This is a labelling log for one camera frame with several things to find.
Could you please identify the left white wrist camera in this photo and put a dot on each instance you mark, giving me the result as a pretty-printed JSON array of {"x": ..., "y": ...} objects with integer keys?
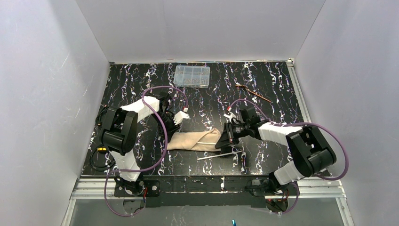
[{"x": 179, "y": 117}]

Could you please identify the clear plastic screw box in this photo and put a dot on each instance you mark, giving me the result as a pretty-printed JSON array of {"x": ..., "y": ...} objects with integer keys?
[{"x": 192, "y": 76}]

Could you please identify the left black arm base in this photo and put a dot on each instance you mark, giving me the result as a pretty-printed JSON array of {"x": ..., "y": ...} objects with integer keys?
[{"x": 141, "y": 188}]

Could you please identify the beige cloth napkin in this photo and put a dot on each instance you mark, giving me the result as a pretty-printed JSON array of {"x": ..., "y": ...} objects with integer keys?
[{"x": 188, "y": 141}]

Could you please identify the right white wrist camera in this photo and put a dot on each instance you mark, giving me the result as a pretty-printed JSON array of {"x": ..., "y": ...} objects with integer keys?
[{"x": 229, "y": 116}]

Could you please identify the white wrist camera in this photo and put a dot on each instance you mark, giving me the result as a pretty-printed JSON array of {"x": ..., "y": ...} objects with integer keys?
[
  {"x": 179, "y": 117},
  {"x": 229, "y": 116}
]

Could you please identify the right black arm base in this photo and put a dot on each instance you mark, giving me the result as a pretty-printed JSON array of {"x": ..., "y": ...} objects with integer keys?
[{"x": 265, "y": 187}]

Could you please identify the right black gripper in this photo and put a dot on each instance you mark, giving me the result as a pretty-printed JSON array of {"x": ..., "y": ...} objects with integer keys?
[{"x": 227, "y": 137}]

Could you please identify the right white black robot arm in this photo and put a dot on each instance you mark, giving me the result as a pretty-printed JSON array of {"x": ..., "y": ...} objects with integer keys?
[{"x": 310, "y": 151}]

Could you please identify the aluminium frame rail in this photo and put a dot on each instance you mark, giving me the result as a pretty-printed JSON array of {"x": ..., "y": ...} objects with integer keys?
[{"x": 93, "y": 188}]

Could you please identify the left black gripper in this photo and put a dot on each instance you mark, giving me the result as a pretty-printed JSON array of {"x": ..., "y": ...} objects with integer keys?
[{"x": 170, "y": 125}]

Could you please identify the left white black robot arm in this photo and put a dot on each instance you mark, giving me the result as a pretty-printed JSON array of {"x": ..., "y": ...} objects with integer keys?
[{"x": 119, "y": 129}]

